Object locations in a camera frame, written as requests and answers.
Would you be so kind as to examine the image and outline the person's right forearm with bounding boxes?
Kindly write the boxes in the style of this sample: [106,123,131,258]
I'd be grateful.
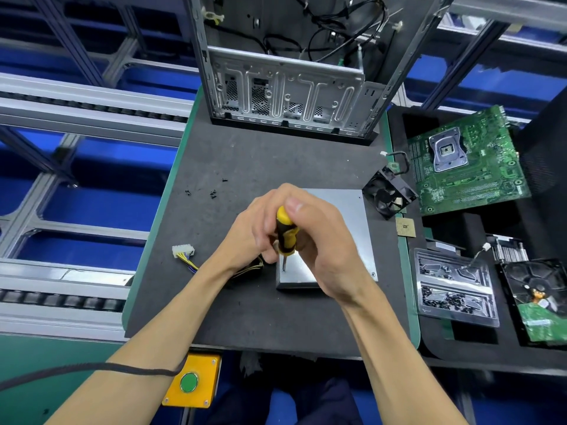
[341,279,471,425]

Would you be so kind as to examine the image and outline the person's left hand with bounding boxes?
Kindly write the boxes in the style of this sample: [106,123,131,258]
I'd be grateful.
[213,183,307,275]

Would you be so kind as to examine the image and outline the green motherboard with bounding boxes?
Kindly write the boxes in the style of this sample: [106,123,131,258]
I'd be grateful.
[406,105,533,216]

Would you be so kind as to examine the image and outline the black foam work mat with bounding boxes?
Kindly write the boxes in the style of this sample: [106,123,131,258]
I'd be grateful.
[124,93,422,358]

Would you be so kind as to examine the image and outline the black hard disk drive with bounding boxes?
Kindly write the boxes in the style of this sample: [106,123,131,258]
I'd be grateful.
[500,258,567,344]

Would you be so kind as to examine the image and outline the yellow handled screwdriver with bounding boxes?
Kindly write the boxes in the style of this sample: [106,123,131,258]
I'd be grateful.
[275,206,299,257]

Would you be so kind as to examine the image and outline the small square processor chip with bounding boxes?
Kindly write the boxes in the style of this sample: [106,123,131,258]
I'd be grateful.
[395,217,418,239]

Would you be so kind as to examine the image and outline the silver heatsink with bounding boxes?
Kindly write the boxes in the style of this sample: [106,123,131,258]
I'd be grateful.
[485,234,531,264]

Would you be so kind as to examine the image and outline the black cooling fan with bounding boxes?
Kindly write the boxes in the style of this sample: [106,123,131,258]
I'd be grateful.
[361,153,419,218]

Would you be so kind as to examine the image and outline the clear plastic screw tray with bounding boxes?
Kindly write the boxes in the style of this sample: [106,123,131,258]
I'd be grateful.
[412,247,501,328]

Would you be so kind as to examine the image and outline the aluminium conveyor frame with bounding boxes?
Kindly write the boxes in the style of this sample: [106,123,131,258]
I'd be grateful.
[0,0,567,342]

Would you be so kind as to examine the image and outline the yellow button box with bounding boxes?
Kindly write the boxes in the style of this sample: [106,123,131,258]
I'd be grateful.
[162,351,223,409]

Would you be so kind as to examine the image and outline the black foam parts tray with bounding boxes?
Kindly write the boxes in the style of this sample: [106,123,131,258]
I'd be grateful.
[388,84,567,368]

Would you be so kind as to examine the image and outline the person's left forearm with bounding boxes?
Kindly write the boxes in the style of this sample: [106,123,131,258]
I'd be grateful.
[44,261,253,425]

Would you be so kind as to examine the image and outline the grey power supply cover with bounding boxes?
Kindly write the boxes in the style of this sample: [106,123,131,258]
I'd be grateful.
[275,188,379,291]

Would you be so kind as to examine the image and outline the small black screws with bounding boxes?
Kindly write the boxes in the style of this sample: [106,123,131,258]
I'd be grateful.
[186,178,230,202]

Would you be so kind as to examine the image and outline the person's right hand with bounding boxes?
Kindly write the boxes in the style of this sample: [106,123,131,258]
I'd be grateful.
[270,192,373,306]

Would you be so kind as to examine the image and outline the person's dark trousers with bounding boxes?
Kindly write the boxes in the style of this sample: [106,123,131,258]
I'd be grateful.
[204,354,364,425]

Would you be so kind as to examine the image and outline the thin black cable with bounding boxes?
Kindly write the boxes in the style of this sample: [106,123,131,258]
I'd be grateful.
[0,354,191,392]

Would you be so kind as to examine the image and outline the silver computer tower chassis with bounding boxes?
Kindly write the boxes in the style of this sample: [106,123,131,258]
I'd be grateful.
[183,0,453,145]

